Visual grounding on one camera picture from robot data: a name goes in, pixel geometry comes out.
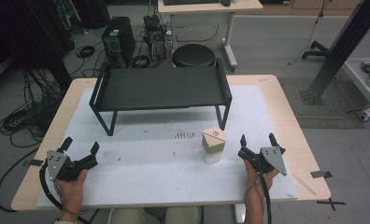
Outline person's right hand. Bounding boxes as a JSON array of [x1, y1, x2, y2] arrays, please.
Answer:
[[244, 160, 280, 199]]

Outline beige green white carton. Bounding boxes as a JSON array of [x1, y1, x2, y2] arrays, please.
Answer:
[[201, 126, 227, 165]]

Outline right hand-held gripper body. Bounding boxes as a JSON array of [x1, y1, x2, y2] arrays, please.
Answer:
[[237, 146, 288, 177]]

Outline person's left leg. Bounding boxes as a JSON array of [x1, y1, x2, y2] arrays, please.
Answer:
[[107, 206, 156, 224]]

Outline black chair base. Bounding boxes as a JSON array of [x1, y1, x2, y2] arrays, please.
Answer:
[[301, 40, 331, 61]]

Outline dark curtain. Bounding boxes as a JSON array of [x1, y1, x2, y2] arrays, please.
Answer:
[[0, 0, 111, 91]]

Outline thick black floor cable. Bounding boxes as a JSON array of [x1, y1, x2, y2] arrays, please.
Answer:
[[0, 147, 39, 214]]

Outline right hand-held gripper cable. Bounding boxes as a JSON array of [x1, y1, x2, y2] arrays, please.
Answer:
[[259, 173, 273, 224]]

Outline hand-held gripper cable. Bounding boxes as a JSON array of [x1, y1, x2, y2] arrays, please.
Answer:
[[259, 173, 273, 224], [38, 161, 92, 224]]

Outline black metal shelf rack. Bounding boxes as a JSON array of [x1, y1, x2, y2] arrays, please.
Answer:
[[89, 57, 234, 137]]

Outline small black computer tower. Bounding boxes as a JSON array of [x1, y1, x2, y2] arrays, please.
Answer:
[[143, 14, 167, 62]]

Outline person's left hand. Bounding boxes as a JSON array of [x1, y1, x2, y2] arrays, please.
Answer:
[[54, 169, 89, 217]]

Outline black round stool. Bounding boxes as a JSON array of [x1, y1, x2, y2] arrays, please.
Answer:
[[172, 43, 217, 68]]

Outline large black computer tower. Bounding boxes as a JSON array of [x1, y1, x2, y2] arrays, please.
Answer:
[[101, 16, 136, 68]]

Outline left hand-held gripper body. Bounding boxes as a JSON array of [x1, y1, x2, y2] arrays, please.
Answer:
[[46, 149, 99, 183]]

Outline white wheeled cart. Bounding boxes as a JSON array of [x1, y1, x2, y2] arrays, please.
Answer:
[[341, 21, 370, 123]]

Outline left hand-held gripper cable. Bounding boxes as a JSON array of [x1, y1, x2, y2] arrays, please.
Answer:
[[38, 161, 92, 224]]

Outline tangled black floor cables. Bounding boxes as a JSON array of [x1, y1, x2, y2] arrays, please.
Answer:
[[0, 66, 67, 149]]

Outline dark tape strip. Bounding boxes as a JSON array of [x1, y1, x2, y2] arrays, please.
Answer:
[[21, 159, 45, 168]]

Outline white table mat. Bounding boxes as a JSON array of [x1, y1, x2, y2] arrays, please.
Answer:
[[36, 85, 299, 209]]

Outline person's leg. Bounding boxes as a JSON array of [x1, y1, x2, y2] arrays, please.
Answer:
[[107, 206, 156, 224], [164, 205, 204, 224]]

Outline black metal stand post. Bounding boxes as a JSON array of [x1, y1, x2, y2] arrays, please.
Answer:
[[298, 0, 370, 106]]

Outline grey tape strip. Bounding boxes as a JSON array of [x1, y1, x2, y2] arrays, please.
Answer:
[[309, 170, 333, 179]]

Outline coiled black cable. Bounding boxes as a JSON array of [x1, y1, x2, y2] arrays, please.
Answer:
[[75, 45, 95, 59]]

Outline person's right leg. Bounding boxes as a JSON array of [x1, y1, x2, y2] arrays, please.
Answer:
[[164, 205, 204, 224]]

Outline black keyboard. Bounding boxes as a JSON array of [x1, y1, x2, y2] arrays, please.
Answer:
[[163, 0, 221, 7]]

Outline light wooden desk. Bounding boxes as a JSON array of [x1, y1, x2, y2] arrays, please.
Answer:
[[157, 0, 264, 70]]

